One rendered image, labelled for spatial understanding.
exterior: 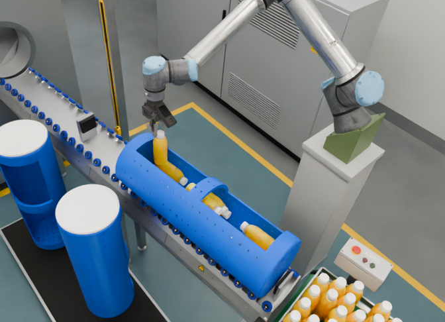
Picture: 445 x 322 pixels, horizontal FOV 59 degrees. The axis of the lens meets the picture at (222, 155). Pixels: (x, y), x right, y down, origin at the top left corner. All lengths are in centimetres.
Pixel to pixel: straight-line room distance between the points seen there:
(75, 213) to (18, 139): 60
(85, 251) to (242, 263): 74
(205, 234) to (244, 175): 183
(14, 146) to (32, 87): 67
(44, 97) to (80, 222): 110
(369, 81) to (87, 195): 137
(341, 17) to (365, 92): 106
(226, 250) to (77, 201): 74
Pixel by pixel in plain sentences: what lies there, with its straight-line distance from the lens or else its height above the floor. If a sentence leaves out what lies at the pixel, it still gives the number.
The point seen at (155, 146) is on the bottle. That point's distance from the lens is 183.
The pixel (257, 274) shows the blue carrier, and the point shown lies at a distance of 154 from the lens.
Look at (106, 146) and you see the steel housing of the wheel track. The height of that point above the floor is 93.
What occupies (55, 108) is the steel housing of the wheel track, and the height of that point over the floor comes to 93.
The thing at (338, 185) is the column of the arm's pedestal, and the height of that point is 99.
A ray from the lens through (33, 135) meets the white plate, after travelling 229.
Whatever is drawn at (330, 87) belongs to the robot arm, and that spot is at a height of 143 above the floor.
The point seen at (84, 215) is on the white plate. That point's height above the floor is 104.
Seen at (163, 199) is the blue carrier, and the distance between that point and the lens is 172.
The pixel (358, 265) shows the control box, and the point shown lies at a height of 109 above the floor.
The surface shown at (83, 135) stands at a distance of 232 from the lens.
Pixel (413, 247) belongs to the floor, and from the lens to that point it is 343.
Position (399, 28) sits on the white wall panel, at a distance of 410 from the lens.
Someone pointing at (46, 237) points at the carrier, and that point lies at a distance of 293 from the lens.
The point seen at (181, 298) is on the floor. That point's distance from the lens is 276.
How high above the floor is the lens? 251
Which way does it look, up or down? 45 degrees down
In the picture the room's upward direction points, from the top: 7 degrees clockwise
